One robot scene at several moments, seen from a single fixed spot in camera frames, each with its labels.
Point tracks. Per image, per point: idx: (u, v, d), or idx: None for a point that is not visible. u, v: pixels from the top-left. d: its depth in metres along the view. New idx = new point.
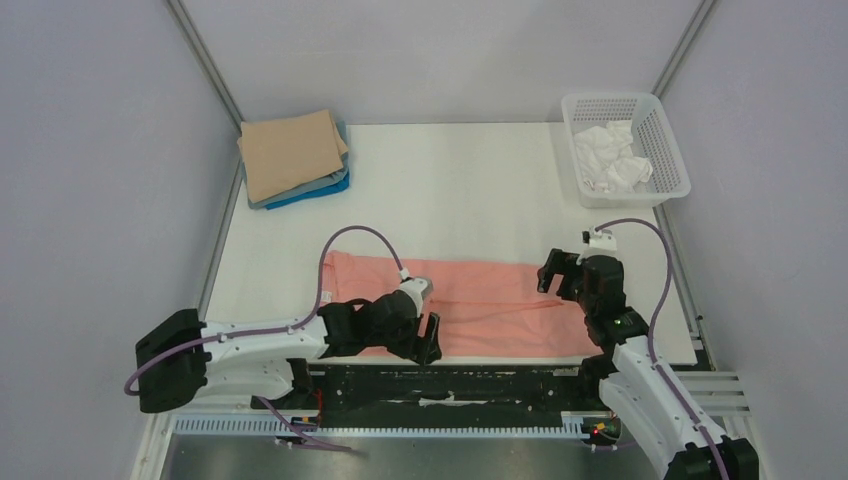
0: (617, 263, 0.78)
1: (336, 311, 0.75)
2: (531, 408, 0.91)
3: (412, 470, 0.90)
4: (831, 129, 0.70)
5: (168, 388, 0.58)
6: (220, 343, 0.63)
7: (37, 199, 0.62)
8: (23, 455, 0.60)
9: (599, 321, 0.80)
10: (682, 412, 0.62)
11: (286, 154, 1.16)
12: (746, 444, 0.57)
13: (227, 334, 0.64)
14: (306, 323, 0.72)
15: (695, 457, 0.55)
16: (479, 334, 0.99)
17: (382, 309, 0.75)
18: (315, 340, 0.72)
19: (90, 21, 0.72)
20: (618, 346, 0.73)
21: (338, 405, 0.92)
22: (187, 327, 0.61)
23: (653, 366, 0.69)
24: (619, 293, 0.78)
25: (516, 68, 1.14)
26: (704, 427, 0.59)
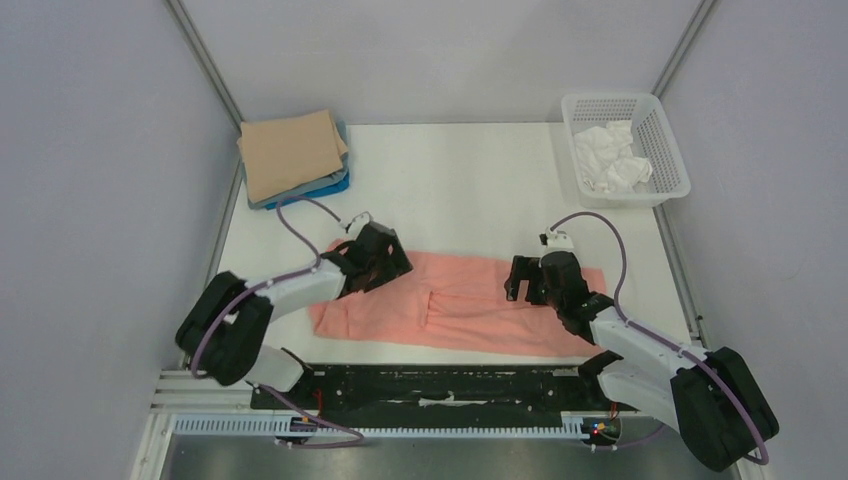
0: (569, 254, 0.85)
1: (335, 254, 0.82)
2: (531, 409, 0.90)
3: (412, 470, 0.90)
4: (831, 129, 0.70)
5: (243, 336, 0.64)
6: (269, 288, 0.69)
7: (36, 199, 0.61)
8: (22, 455, 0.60)
9: (570, 310, 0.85)
10: (664, 349, 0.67)
11: (286, 155, 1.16)
12: (727, 353, 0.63)
13: (271, 279, 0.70)
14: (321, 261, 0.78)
15: (693, 379, 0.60)
16: (477, 329, 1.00)
17: (368, 236, 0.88)
18: (334, 273, 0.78)
19: (90, 21, 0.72)
20: (591, 324, 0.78)
21: (338, 405, 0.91)
22: (230, 285, 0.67)
23: (625, 324, 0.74)
24: (580, 280, 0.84)
25: (515, 67, 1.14)
26: (686, 352, 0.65)
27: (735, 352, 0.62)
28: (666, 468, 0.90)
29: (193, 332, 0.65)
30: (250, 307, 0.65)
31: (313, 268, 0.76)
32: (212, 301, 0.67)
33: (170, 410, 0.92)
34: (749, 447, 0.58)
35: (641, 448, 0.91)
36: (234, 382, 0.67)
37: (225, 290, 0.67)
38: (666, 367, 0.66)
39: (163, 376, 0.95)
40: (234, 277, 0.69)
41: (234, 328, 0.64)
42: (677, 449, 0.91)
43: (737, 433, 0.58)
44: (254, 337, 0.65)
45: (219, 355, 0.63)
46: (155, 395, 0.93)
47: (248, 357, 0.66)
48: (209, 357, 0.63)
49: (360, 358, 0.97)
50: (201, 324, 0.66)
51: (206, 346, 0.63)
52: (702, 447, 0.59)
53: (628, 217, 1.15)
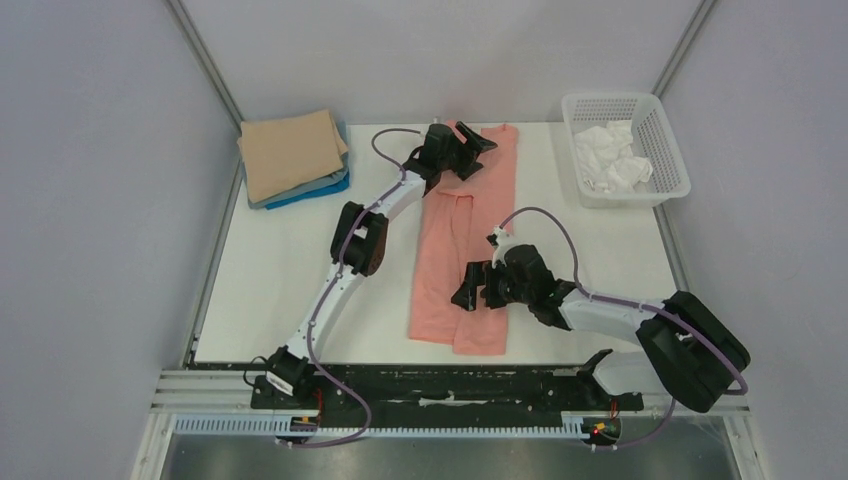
0: (533, 248, 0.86)
1: (412, 165, 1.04)
2: (531, 408, 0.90)
3: (413, 470, 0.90)
4: (832, 130, 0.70)
5: (378, 239, 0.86)
6: (380, 206, 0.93)
7: (35, 201, 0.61)
8: (21, 456, 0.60)
9: (541, 302, 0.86)
10: (625, 308, 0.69)
11: (286, 155, 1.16)
12: (680, 295, 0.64)
13: (379, 200, 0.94)
14: (406, 175, 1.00)
15: (657, 327, 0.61)
16: (431, 249, 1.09)
17: (430, 143, 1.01)
18: (417, 180, 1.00)
19: (90, 22, 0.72)
20: (561, 309, 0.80)
21: (338, 405, 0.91)
22: (354, 209, 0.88)
23: (590, 297, 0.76)
24: (547, 273, 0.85)
25: (515, 67, 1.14)
26: (645, 304, 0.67)
27: (687, 293, 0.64)
28: (666, 468, 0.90)
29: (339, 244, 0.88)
30: (376, 220, 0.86)
31: (403, 180, 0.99)
32: (347, 217, 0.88)
33: (169, 410, 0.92)
34: (726, 380, 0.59)
35: (641, 448, 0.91)
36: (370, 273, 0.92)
37: (355, 208, 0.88)
38: (631, 324, 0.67)
39: (163, 376, 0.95)
40: (352, 206, 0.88)
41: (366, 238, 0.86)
42: (677, 449, 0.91)
43: (710, 369, 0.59)
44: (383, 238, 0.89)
45: (362, 256, 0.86)
46: (155, 395, 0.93)
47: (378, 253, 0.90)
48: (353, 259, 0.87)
49: (359, 357, 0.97)
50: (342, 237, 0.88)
51: (349, 251, 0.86)
52: (681, 391, 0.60)
53: (628, 217, 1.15)
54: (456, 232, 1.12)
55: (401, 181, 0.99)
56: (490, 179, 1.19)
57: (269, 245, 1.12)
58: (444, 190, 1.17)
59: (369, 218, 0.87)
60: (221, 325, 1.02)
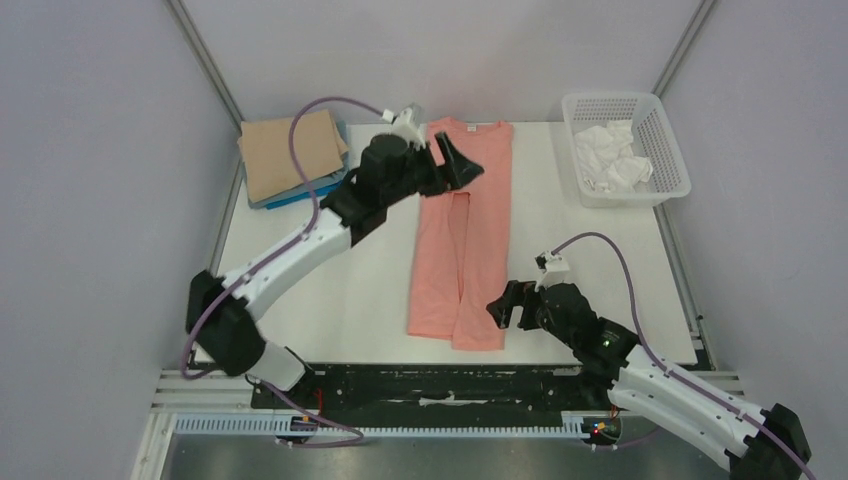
0: (577, 291, 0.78)
1: (337, 196, 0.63)
2: (531, 408, 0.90)
3: (413, 470, 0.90)
4: (832, 129, 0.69)
5: (230, 342, 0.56)
6: (248, 283, 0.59)
7: (37, 200, 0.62)
8: (22, 455, 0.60)
9: (588, 348, 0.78)
10: (721, 410, 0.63)
11: (286, 155, 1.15)
12: (784, 414, 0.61)
13: (248, 273, 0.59)
14: (315, 221, 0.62)
15: (760, 451, 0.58)
16: (432, 247, 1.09)
17: (366, 164, 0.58)
18: (332, 233, 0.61)
19: (91, 21, 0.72)
20: (623, 371, 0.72)
21: (338, 405, 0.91)
22: (209, 289, 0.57)
23: (667, 374, 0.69)
24: (591, 317, 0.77)
25: (515, 66, 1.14)
26: (747, 415, 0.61)
27: (791, 410, 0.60)
28: (666, 468, 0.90)
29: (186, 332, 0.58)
30: (230, 311, 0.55)
31: (303, 234, 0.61)
32: (196, 297, 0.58)
33: (170, 409, 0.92)
34: None
35: (641, 448, 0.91)
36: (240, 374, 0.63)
37: (208, 287, 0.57)
38: (729, 433, 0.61)
39: (163, 376, 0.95)
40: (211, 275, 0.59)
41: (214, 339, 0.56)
42: (677, 449, 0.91)
43: None
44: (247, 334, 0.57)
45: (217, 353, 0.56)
46: (155, 395, 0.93)
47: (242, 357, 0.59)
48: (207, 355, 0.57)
49: (361, 357, 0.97)
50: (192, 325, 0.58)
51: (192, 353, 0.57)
52: None
53: (628, 217, 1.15)
54: (458, 229, 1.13)
55: (302, 235, 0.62)
56: (489, 177, 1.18)
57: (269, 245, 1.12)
58: None
59: (220, 309, 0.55)
60: None
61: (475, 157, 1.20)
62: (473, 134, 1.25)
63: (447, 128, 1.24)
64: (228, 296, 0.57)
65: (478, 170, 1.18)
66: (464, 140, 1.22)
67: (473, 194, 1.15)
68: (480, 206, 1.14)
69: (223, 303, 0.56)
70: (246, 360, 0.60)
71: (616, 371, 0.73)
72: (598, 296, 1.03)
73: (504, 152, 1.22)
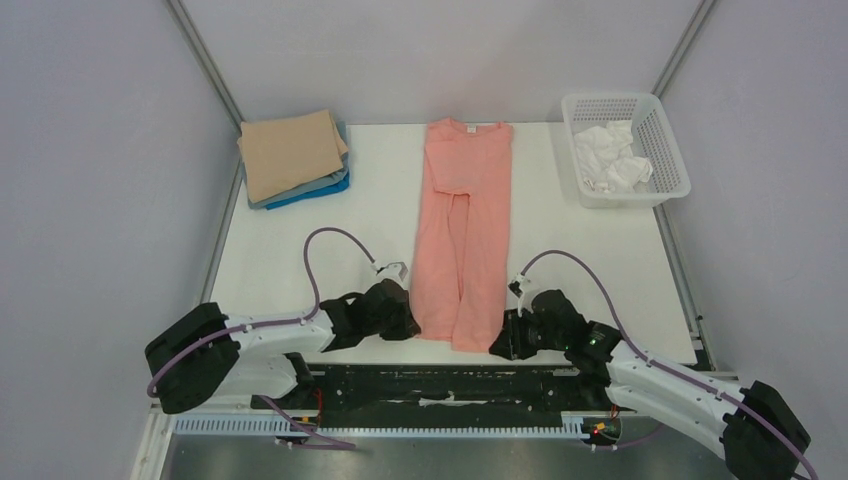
0: (560, 294, 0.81)
1: (333, 306, 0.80)
2: (531, 408, 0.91)
3: (413, 470, 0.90)
4: (831, 129, 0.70)
5: (209, 376, 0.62)
6: (245, 333, 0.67)
7: (36, 198, 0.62)
8: (22, 454, 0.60)
9: (578, 348, 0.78)
10: (700, 390, 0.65)
11: (286, 156, 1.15)
12: (763, 389, 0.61)
13: (250, 324, 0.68)
14: (314, 315, 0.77)
15: (741, 427, 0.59)
16: (432, 248, 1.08)
17: (374, 296, 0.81)
18: (323, 331, 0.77)
19: (90, 22, 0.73)
20: (609, 366, 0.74)
21: (338, 405, 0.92)
22: (209, 319, 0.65)
23: (648, 363, 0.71)
24: (577, 318, 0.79)
25: (514, 67, 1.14)
26: (725, 393, 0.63)
27: (770, 387, 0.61)
28: (666, 467, 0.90)
29: (163, 352, 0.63)
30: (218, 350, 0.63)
31: (303, 320, 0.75)
32: (188, 326, 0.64)
33: None
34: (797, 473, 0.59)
35: (641, 448, 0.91)
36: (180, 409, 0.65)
37: (202, 320, 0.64)
38: (710, 413, 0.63)
39: None
40: (216, 308, 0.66)
41: (195, 365, 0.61)
42: (677, 449, 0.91)
43: (794, 469, 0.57)
44: (216, 379, 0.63)
45: (174, 382, 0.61)
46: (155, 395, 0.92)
47: (202, 392, 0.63)
48: (165, 382, 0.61)
49: (359, 358, 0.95)
50: (172, 345, 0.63)
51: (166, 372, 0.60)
52: None
53: (628, 217, 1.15)
54: (458, 232, 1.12)
55: (301, 320, 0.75)
56: (489, 177, 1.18)
57: (269, 245, 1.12)
58: (442, 188, 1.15)
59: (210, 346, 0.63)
60: None
61: (475, 157, 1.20)
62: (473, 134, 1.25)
63: (446, 129, 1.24)
64: (222, 336, 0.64)
65: (479, 171, 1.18)
66: (464, 140, 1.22)
67: (472, 196, 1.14)
68: (479, 207, 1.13)
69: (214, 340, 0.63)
70: (201, 396, 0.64)
71: (607, 368, 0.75)
72: (598, 297, 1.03)
73: (503, 153, 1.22)
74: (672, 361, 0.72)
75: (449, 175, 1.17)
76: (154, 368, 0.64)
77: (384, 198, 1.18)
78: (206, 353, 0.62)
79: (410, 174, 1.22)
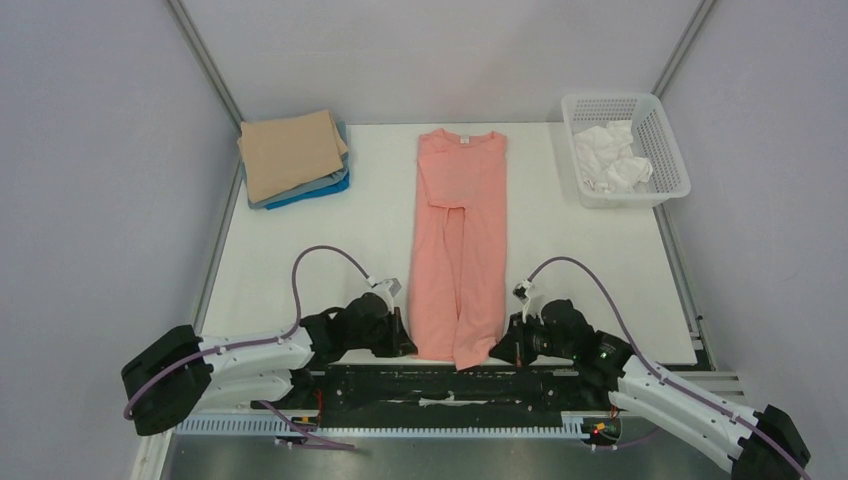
0: (572, 307, 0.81)
1: (313, 324, 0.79)
2: (531, 408, 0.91)
3: (413, 470, 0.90)
4: (830, 130, 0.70)
5: (182, 401, 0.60)
6: (219, 355, 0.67)
7: (37, 198, 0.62)
8: (23, 455, 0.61)
9: (587, 360, 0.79)
10: (715, 412, 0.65)
11: (286, 156, 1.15)
12: (777, 415, 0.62)
13: (224, 346, 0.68)
14: (293, 333, 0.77)
15: (754, 451, 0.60)
16: (429, 264, 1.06)
17: (353, 313, 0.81)
18: (302, 349, 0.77)
19: (91, 23, 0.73)
20: (622, 381, 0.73)
21: (338, 405, 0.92)
22: (182, 342, 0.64)
23: (661, 381, 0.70)
24: (588, 331, 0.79)
25: (514, 67, 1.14)
26: (740, 418, 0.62)
27: (783, 412, 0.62)
28: (666, 467, 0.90)
29: (138, 374, 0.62)
30: (192, 373, 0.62)
31: (280, 339, 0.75)
32: (162, 349, 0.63)
33: None
34: None
35: (641, 448, 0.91)
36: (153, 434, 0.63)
37: (176, 343, 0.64)
38: (724, 436, 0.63)
39: None
40: (191, 332, 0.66)
41: (169, 389, 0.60)
42: (676, 448, 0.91)
43: None
44: (190, 402, 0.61)
45: (148, 404, 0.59)
46: None
47: (175, 417, 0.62)
48: (138, 405, 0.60)
49: (359, 357, 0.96)
50: (147, 368, 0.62)
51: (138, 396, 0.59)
52: None
53: (628, 217, 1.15)
54: (454, 245, 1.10)
55: (278, 339, 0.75)
56: (485, 187, 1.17)
57: (269, 245, 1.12)
58: (437, 200, 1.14)
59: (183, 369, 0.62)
60: (221, 324, 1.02)
61: (467, 170, 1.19)
62: (465, 147, 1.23)
63: (438, 141, 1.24)
64: (196, 358, 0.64)
65: (473, 183, 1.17)
66: (458, 153, 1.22)
67: (467, 209, 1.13)
68: (475, 219, 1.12)
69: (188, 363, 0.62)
70: (175, 421, 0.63)
71: (616, 382, 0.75)
72: (597, 297, 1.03)
73: (497, 163, 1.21)
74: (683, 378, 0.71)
75: (442, 189, 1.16)
76: (129, 392, 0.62)
77: (385, 198, 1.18)
78: (179, 377, 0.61)
79: (403, 184, 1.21)
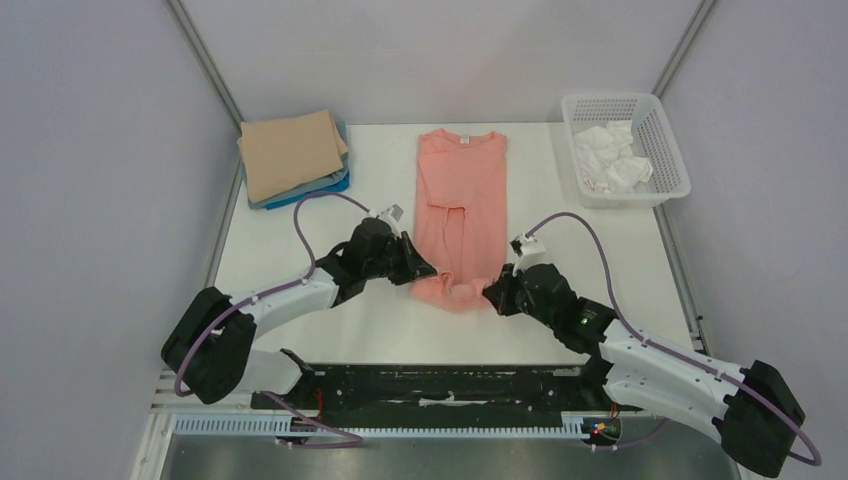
0: (555, 271, 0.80)
1: (328, 263, 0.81)
2: (531, 409, 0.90)
3: (412, 470, 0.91)
4: (831, 130, 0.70)
5: (233, 351, 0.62)
6: (254, 304, 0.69)
7: (35, 199, 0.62)
8: (23, 454, 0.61)
9: (569, 328, 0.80)
10: (699, 371, 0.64)
11: (286, 156, 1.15)
12: (763, 369, 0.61)
13: (255, 295, 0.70)
14: (312, 274, 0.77)
15: (741, 408, 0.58)
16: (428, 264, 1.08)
17: (360, 240, 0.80)
18: (326, 284, 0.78)
19: (90, 23, 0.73)
20: (603, 346, 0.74)
21: (338, 405, 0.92)
22: (213, 302, 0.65)
23: (644, 344, 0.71)
24: (570, 296, 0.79)
25: (514, 67, 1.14)
26: (725, 374, 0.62)
27: (772, 367, 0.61)
28: (666, 467, 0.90)
29: (179, 348, 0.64)
30: (235, 323, 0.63)
31: (303, 280, 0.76)
32: (198, 314, 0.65)
33: (170, 410, 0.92)
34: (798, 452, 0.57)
35: (641, 448, 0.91)
36: (218, 397, 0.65)
37: (208, 304, 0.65)
38: (709, 394, 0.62)
39: (164, 376, 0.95)
40: (217, 291, 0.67)
41: (218, 347, 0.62)
42: (676, 448, 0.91)
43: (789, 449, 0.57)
44: (242, 350, 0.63)
45: (202, 369, 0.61)
46: (155, 396, 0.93)
47: (233, 372, 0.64)
48: (193, 373, 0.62)
49: (359, 357, 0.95)
50: (187, 339, 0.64)
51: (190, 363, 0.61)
52: (754, 463, 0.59)
53: (628, 217, 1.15)
54: (453, 244, 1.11)
55: (302, 280, 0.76)
56: (484, 187, 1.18)
57: (269, 246, 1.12)
58: (437, 200, 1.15)
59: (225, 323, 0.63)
60: None
61: (467, 171, 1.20)
62: (465, 146, 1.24)
63: (438, 140, 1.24)
64: (233, 312, 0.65)
65: (472, 183, 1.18)
66: (458, 153, 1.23)
67: (467, 209, 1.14)
68: (474, 220, 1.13)
69: (228, 318, 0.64)
70: (234, 378, 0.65)
71: (598, 349, 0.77)
72: (598, 296, 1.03)
73: (496, 162, 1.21)
74: (668, 342, 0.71)
75: (443, 189, 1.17)
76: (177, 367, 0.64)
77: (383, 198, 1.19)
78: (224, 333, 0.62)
79: (402, 184, 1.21)
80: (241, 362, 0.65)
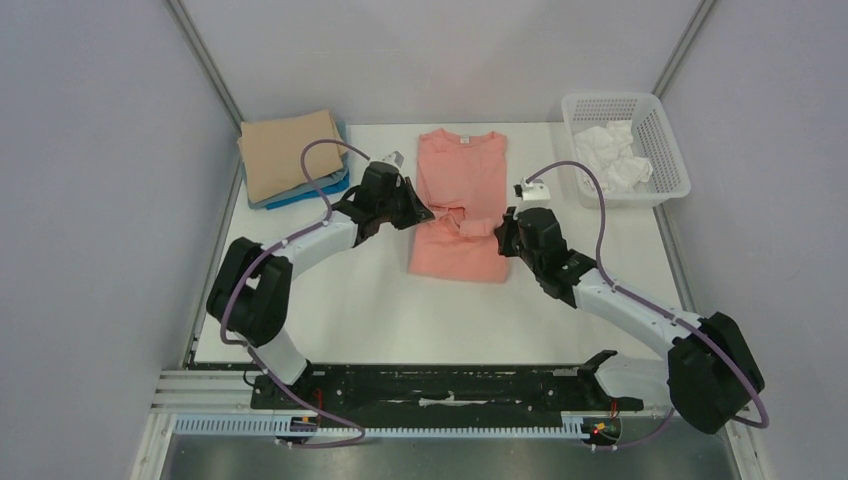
0: (550, 214, 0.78)
1: (345, 205, 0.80)
2: (531, 408, 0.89)
3: (412, 470, 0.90)
4: (830, 130, 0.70)
5: (274, 291, 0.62)
6: (285, 247, 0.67)
7: (35, 200, 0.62)
8: (22, 455, 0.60)
9: (551, 272, 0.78)
10: (656, 315, 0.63)
11: (286, 154, 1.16)
12: (723, 319, 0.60)
13: (285, 240, 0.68)
14: (331, 216, 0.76)
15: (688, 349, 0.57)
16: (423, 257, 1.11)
17: (372, 179, 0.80)
18: (346, 224, 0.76)
19: (90, 24, 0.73)
20: (575, 289, 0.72)
21: (338, 405, 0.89)
22: (248, 250, 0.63)
23: (612, 288, 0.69)
24: (560, 242, 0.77)
25: (515, 67, 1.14)
26: (681, 320, 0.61)
27: (729, 318, 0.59)
28: (666, 467, 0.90)
29: (222, 299, 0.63)
30: (272, 265, 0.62)
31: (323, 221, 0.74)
32: (234, 262, 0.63)
33: (169, 410, 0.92)
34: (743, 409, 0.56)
35: (640, 448, 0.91)
36: (269, 339, 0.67)
37: (243, 252, 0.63)
38: (661, 336, 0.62)
39: (163, 376, 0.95)
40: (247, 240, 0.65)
41: (262, 292, 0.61)
42: (676, 448, 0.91)
43: (734, 409, 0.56)
44: (284, 290, 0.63)
45: (250, 315, 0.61)
46: (155, 396, 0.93)
47: (278, 315, 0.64)
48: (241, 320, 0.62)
49: (359, 357, 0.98)
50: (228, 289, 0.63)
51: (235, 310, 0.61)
52: (695, 414, 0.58)
53: (628, 218, 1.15)
54: None
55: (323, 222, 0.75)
56: (483, 187, 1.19)
57: None
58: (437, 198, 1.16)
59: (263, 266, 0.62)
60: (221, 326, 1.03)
61: (466, 170, 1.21)
62: (465, 146, 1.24)
63: (438, 140, 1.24)
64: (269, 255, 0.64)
65: (471, 182, 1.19)
66: (457, 152, 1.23)
67: (466, 208, 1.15)
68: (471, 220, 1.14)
69: (264, 262, 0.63)
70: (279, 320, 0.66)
71: (573, 295, 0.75)
72: None
73: (496, 163, 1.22)
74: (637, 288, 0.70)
75: (443, 189, 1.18)
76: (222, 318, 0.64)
77: None
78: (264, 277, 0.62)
79: None
80: (284, 304, 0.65)
